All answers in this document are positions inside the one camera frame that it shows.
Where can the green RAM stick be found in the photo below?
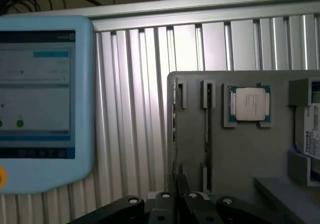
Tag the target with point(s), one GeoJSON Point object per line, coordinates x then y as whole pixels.
{"type": "Point", "coordinates": [208, 134]}

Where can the Toshiba hard disk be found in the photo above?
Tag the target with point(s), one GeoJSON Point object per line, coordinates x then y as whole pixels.
{"type": "Point", "coordinates": [311, 134]}

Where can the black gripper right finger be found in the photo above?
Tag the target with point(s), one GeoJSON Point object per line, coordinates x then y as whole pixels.
{"type": "Point", "coordinates": [197, 209]}

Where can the grey parts rack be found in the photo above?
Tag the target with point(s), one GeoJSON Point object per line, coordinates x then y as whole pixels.
{"type": "Point", "coordinates": [245, 154]}

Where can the light blue teach pendant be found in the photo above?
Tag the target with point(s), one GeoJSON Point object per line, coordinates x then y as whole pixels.
{"type": "Point", "coordinates": [42, 104]}

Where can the CPU with silver lid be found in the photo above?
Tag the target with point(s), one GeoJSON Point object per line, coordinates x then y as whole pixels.
{"type": "Point", "coordinates": [250, 104]}

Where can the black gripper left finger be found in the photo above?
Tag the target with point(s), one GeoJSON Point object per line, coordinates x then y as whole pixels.
{"type": "Point", "coordinates": [162, 209]}

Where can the aluminium frame rail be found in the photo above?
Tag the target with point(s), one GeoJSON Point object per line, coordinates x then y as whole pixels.
{"type": "Point", "coordinates": [200, 9]}

